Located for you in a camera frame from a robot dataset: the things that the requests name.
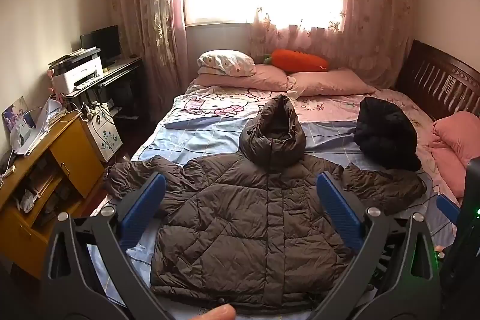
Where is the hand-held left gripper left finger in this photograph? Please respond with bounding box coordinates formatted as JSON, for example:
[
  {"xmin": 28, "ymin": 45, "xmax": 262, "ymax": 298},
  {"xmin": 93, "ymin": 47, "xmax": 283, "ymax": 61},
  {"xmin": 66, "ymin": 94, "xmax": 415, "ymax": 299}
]
[{"xmin": 41, "ymin": 172, "xmax": 177, "ymax": 320}]

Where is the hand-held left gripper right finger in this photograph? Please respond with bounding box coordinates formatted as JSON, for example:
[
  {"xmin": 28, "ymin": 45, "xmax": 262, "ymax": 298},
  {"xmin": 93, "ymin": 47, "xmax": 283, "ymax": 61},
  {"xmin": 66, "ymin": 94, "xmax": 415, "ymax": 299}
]
[{"xmin": 307, "ymin": 171, "xmax": 443, "ymax": 320}]

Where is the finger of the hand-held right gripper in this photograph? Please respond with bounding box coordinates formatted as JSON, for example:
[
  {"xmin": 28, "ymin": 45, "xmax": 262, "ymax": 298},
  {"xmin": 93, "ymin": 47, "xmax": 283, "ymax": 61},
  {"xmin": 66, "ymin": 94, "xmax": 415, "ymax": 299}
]
[{"xmin": 436, "ymin": 194, "xmax": 461, "ymax": 227}]

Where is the brown hooded puffer jacket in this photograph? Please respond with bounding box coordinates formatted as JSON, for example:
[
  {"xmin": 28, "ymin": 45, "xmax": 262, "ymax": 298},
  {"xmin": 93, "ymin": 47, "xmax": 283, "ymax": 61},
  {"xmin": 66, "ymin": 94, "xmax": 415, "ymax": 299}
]
[{"xmin": 103, "ymin": 94, "xmax": 428, "ymax": 315}]

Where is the person's left hand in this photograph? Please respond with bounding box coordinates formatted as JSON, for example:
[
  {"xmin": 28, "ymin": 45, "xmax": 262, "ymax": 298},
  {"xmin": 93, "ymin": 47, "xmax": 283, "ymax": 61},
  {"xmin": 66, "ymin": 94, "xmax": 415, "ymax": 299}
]
[{"xmin": 195, "ymin": 304, "xmax": 237, "ymax": 320}]

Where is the pink folded quilt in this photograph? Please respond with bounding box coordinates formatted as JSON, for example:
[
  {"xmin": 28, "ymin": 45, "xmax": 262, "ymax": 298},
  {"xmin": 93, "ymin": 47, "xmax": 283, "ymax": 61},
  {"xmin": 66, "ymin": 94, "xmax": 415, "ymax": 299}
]
[{"xmin": 427, "ymin": 112, "xmax": 480, "ymax": 199}]

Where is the small white floral cabinet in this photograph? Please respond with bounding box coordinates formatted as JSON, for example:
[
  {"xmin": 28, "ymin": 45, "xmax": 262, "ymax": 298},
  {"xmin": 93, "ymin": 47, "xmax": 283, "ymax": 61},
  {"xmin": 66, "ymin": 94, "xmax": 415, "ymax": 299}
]
[{"xmin": 80, "ymin": 100, "xmax": 122, "ymax": 163}]

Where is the yellow wooden cabinet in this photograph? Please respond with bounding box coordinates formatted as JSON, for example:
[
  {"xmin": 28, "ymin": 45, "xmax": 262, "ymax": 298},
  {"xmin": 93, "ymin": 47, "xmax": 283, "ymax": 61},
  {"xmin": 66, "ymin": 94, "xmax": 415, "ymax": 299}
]
[{"xmin": 0, "ymin": 110, "xmax": 106, "ymax": 279}]

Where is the black puffer jacket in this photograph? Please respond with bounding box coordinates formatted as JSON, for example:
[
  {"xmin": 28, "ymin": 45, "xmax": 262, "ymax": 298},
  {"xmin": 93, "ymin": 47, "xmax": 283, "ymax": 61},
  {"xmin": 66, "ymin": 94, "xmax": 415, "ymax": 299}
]
[{"xmin": 353, "ymin": 97, "xmax": 422, "ymax": 172}]

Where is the pink pillow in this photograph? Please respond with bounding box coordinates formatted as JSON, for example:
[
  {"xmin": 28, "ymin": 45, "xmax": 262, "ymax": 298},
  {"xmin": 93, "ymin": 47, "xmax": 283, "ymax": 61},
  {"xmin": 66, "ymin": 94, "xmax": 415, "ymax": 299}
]
[
  {"xmin": 195, "ymin": 64, "xmax": 297, "ymax": 92},
  {"xmin": 287, "ymin": 68, "xmax": 376, "ymax": 97}
]

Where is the dark wooden headboard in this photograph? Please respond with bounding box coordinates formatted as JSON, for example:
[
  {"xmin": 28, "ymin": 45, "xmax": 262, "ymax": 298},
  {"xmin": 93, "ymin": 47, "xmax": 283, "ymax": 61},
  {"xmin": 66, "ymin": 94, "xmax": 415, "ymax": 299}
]
[{"xmin": 395, "ymin": 40, "xmax": 480, "ymax": 120}]

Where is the pile of white papers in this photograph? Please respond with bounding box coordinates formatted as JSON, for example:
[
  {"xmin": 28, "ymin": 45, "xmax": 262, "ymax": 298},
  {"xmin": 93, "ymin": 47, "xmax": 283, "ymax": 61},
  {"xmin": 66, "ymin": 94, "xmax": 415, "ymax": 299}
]
[{"xmin": 9, "ymin": 99, "xmax": 68, "ymax": 156}]

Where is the dark computer desk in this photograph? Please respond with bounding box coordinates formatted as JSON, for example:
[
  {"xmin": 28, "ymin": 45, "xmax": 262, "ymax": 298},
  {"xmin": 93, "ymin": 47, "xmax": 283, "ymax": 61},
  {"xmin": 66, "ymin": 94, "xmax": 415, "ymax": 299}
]
[{"xmin": 62, "ymin": 55, "xmax": 143, "ymax": 126}]

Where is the white printer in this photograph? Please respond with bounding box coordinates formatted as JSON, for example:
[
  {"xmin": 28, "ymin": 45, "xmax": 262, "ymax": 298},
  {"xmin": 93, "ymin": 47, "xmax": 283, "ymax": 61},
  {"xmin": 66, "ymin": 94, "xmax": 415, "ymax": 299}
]
[{"xmin": 49, "ymin": 47, "xmax": 104, "ymax": 96}]

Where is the orange carrot plush toy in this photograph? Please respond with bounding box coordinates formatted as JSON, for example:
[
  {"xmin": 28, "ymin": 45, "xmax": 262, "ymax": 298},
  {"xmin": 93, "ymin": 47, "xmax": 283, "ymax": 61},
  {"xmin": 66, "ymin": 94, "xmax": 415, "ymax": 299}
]
[{"xmin": 262, "ymin": 49, "xmax": 331, "ymax": 73}]

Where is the white floral pillow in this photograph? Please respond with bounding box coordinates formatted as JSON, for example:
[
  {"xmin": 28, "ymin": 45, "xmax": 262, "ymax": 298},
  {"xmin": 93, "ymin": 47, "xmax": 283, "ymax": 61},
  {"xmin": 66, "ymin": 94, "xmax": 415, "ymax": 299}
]
[{"xmin": 197, "ymin": 50, "xmax": 257, "ymax": 76}]

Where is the black computer monitor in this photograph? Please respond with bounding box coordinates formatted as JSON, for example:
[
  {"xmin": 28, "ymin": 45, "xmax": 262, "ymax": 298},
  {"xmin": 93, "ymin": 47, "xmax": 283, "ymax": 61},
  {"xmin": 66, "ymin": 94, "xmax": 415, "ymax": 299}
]
[{"xmin": 80, "ymin": 25, "xmax": 121, "ymax": 69}]

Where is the pink lace curtain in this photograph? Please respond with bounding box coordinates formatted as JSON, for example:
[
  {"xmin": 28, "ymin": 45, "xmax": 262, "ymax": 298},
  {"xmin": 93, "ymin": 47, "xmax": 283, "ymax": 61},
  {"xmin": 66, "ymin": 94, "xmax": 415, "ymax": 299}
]
[
  {"xmin": 249, "ymin": 0, "xmax": 417, "ymax": 88},
  {"xmin": 109, "ymin": 0, "xmax": 188, "ymax": 96}
]

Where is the photo frame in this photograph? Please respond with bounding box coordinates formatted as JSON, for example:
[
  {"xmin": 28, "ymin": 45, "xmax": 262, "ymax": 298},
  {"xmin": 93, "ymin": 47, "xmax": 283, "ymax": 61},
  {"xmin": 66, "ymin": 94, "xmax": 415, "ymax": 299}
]
[{"xmin": 2, "ymin": 96, "xmax": 36, "ymax": 133}]

